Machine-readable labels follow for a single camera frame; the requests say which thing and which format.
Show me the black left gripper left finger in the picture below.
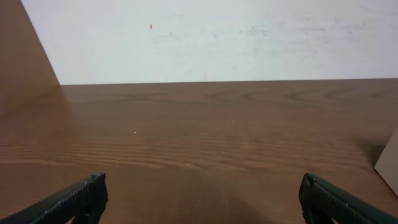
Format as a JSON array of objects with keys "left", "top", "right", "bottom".
[{"left": 1, "top": 172, "right": 108, "bottom": 224}]

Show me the white cardboard box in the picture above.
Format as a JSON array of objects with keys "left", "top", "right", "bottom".
[{"left": 374, "top": 129, "right": 398, "bottom": 195}]

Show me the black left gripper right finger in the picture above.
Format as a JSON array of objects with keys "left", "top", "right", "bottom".
[{"left": 298, "top": 173, "right": 397, "bottom": 224}]

